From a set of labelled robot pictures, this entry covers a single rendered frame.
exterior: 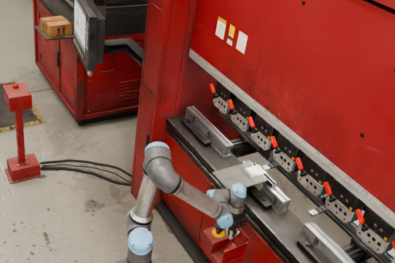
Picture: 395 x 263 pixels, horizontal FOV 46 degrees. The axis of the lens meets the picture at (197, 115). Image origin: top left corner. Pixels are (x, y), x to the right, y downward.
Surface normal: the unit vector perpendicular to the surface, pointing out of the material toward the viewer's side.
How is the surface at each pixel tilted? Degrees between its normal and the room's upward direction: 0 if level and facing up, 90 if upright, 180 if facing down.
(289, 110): 90
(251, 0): 90
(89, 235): 0
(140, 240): 8
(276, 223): 0
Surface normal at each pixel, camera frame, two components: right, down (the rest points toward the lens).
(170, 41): 0.52, 0.51
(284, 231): 0.14, -0.84
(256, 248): -0.84, 0.17
